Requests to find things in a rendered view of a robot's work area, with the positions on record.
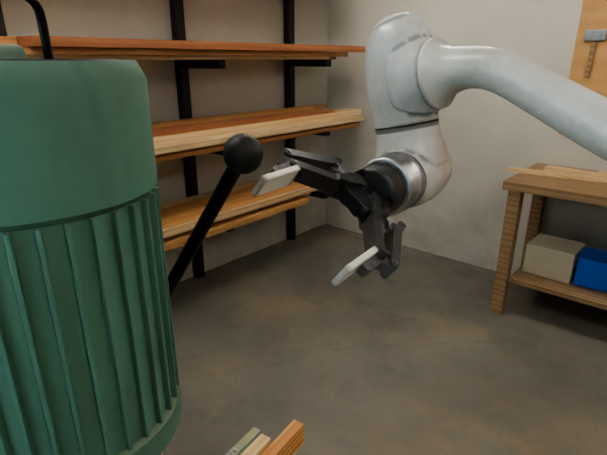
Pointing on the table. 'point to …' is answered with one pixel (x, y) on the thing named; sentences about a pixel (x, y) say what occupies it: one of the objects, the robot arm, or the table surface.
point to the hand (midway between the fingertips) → (303, 227)
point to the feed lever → (247, 157)
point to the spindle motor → (82, 264)
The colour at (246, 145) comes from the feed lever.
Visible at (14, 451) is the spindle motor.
